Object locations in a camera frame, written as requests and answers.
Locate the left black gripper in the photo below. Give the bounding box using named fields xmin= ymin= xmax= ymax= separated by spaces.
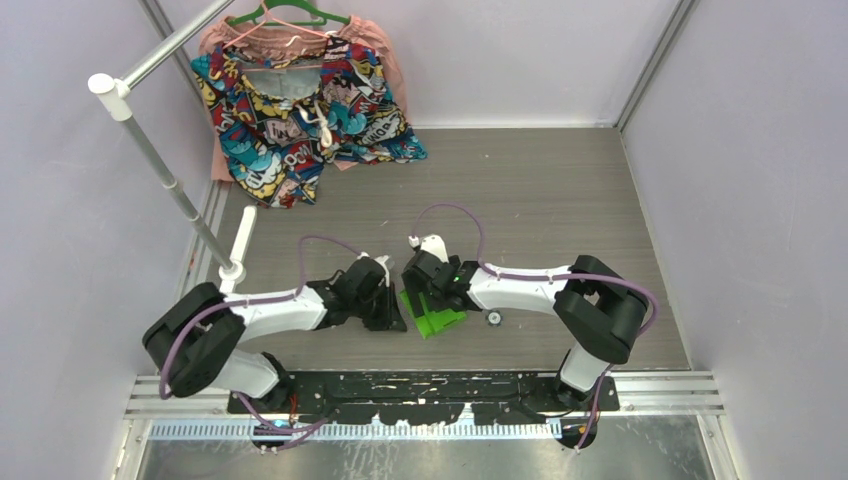
xmin=351 ymin=280 xmax=407 ymax=331

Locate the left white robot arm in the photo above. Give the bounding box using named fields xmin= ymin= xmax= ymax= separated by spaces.
xmin=142 ymin=254 xmax=407 ymax=413

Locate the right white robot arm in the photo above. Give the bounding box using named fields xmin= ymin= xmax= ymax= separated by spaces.
xmin=402 ymin=249 xmax=658 ymax=411

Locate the colorful patterned shirt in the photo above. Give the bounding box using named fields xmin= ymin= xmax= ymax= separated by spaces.
xmin=190 ymin=17 xmax=427 ymax=208

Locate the green clothes hanger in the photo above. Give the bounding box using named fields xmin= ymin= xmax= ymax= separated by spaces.
xmin=225 ymin=0 xmax=353 ymax=27

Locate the metal clothes rack pole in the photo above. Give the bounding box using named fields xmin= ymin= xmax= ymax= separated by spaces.
xmin=87 ymin=0 xmax=244 ymax=279

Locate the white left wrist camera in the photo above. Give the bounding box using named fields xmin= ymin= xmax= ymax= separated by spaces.
xmin=373 ymin=255 xmax=394 ymax=285

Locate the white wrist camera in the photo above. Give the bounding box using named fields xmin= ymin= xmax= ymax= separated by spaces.
xmin=408 ymin=234 xmax=449 ymax=263
xmin=373 ymin=255 xmax=394 ymax=285

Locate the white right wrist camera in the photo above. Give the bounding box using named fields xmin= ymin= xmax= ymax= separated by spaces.
xmin=408 ymin=234 xmax=449 ymax=263

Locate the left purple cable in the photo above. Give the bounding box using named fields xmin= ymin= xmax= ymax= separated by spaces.
xmin=156 ymin=234 xmax=379 ymax=445

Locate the purple cable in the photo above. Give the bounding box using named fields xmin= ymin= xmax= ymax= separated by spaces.
xmin=156 ymin=234 xmax=379 ymax=445
xmin=413 ymin=202 xmax=661 ymax=452

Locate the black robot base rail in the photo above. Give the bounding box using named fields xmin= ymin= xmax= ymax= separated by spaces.
xmin=213 ymin=366 xmax=620 ymax=426

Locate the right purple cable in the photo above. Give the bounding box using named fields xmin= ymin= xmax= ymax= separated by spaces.
xmin=413 ymin=202 xmax=661 ymax=452

